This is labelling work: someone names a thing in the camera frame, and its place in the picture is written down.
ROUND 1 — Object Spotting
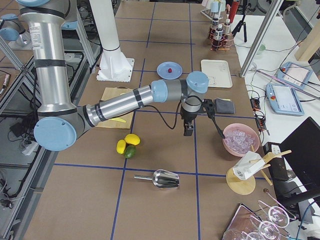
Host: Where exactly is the teach pendant near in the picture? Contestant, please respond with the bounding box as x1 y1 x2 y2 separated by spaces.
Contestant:
265 83 305 116

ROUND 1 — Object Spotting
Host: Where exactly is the yellow plastic knife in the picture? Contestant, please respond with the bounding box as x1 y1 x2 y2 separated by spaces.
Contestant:
110 117 127 123

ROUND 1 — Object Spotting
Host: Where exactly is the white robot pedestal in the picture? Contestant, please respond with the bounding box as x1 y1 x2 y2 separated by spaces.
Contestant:
91 0 135 83

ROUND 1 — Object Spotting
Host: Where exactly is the pink bowl with ice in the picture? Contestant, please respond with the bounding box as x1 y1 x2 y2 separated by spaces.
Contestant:
222 123 260 157

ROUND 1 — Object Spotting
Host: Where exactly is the green lime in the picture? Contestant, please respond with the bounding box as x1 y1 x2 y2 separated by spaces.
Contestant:
123 145 137 159

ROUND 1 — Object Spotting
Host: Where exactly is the dark drink bottle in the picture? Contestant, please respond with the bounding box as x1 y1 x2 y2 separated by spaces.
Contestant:
214 24 223 49
223 18 231 35
210 16 219 40

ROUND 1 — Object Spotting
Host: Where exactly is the red cylinder tube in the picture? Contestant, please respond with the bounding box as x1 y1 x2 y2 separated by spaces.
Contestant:
229 0 240 24

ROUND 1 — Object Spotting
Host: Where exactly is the teach pendant far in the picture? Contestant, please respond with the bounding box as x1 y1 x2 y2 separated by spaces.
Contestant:
276 61 313 90

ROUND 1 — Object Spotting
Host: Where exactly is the dark drink bottle front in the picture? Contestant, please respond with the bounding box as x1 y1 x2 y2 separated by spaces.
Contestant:
210 16 219 40

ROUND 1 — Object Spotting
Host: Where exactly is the black mini tripod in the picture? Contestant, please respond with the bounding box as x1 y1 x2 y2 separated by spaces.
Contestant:
231 0 248 43

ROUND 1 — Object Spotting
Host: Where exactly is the teach pendant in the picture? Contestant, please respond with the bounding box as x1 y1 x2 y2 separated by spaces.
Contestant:
265 83 305 116
276 61 313 90

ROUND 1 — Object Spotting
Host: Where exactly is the blue round plate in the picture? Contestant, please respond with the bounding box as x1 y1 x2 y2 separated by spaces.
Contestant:
156 61 183 80

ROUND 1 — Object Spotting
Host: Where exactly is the copper wire bottle rack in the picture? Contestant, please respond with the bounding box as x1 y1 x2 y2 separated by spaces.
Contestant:
208 28 234 51

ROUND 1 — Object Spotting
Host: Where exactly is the steel ice scoop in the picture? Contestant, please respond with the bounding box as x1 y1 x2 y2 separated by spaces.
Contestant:
134 169 180 189

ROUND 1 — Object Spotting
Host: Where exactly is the wine glass rack tray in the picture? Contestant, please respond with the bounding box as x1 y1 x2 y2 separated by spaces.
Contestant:
222 188 297 240

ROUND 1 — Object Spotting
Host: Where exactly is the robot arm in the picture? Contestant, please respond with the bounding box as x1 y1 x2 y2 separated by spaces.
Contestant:
18 0 215 152
0 13 31 48

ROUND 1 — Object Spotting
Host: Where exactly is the grey folded cloth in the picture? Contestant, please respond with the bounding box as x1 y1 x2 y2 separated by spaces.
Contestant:
214 98 236 114

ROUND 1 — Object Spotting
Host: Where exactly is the wooden cutting board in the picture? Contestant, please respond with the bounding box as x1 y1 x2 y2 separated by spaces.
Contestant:
97 86 134 130

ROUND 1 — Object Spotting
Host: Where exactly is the white wire cup rack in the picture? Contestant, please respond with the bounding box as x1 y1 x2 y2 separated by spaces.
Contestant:
200 0 231 19

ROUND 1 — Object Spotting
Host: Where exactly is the yellow lemon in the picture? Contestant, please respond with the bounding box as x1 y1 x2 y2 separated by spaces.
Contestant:
116 139 127 155
124 133 141 146

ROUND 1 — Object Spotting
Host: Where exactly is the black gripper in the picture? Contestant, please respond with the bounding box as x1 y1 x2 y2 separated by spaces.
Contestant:
180 96 226 139

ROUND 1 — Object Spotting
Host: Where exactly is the cream bear tray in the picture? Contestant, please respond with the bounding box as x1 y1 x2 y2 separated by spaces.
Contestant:
200 59 233 89

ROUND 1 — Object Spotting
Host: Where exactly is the mint green bowl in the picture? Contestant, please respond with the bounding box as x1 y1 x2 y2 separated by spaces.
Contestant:
255 43 266 59

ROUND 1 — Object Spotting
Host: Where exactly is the black monitor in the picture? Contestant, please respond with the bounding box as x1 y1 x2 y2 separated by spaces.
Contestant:
270 116 320 210

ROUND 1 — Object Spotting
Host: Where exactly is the dark drink bottle middle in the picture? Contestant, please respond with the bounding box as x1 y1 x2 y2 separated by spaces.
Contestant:
214 24 223 49

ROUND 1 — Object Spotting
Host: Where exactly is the dark drink bottle back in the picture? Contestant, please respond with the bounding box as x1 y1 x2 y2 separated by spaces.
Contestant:
223 18 231 35

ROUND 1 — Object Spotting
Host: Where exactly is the aluminium frame post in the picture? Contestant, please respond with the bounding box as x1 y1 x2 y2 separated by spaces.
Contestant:
239 0 284 78

